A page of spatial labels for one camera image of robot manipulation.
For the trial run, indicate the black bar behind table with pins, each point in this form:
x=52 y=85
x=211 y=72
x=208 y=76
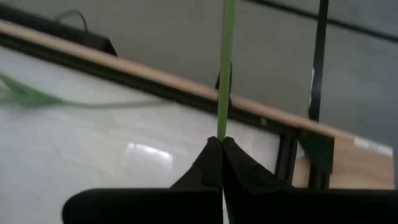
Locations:
x=77 y=35

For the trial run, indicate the white label sticker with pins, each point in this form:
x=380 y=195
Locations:
x=373 y=146

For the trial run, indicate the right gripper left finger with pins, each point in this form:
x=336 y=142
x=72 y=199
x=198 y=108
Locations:
x=205 y=174

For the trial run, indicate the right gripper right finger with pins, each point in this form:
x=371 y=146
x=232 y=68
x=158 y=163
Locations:
x=242 y=177

